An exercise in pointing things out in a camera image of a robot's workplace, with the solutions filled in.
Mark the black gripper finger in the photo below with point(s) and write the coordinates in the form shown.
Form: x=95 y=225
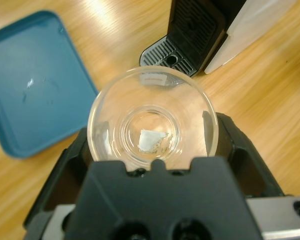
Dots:
x=247 y=165
x=62 y=175

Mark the clear glass cup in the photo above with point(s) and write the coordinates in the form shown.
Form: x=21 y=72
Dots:
x=152 y=117

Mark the white capsule coffee machine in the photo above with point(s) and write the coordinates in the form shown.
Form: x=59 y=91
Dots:
x=247 y=27

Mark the teal plastic tray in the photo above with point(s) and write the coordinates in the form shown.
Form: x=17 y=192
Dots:
x=37 y=85

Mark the metal grille drip tray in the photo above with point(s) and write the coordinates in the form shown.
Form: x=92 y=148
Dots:
x=155 y=53

